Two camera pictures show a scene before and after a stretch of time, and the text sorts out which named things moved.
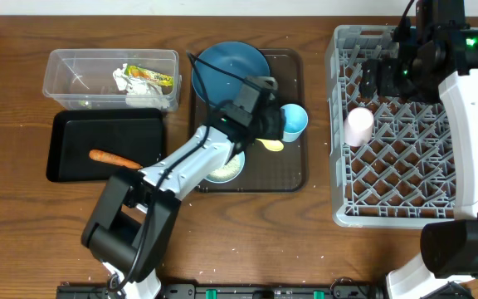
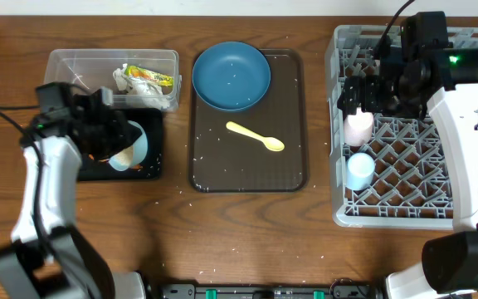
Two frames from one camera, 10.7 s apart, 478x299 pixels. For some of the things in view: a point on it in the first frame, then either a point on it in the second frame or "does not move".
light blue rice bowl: [230, 170] -> [132, 155]
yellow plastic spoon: [273, 145] does not move
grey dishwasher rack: [405, 175] does not move
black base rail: [245, 291] does not move
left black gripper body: [268, 127] -> [106, 138]
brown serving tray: [265, 170] does not move
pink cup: [358, 126] does not move
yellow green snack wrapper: [140, 73] does not move
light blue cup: [294, 120] -> [360, 169]
